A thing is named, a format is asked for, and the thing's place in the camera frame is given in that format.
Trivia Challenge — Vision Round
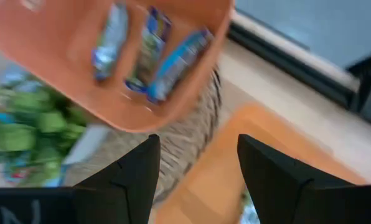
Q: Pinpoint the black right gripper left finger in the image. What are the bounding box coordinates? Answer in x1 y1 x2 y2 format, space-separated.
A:
73 134 162 224

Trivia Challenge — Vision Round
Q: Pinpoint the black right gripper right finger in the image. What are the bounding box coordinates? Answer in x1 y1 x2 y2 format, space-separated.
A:
237 134 354 224

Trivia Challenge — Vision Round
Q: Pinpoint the blue orange granola bar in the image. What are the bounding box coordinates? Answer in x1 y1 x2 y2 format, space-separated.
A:
144 27 214 105

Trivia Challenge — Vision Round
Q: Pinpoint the silvery blue granola bar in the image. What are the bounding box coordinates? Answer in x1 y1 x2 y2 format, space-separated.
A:
90 2 130 82

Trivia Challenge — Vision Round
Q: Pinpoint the translucent orange plastic bin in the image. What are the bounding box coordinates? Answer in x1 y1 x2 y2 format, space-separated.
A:
156 102 370 224

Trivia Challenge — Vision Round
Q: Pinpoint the round woven placemat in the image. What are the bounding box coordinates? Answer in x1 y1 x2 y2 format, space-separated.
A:
63 67 223 206

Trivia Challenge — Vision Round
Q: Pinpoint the green plant in white pot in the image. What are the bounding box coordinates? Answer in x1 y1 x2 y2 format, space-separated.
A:
0 83 111 188

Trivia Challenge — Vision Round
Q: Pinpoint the terracotta plastic basket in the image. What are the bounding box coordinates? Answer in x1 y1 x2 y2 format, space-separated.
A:
0 0 236 134

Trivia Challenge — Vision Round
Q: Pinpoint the black table frame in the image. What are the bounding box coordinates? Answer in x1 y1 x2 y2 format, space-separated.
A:
227 7 371 131

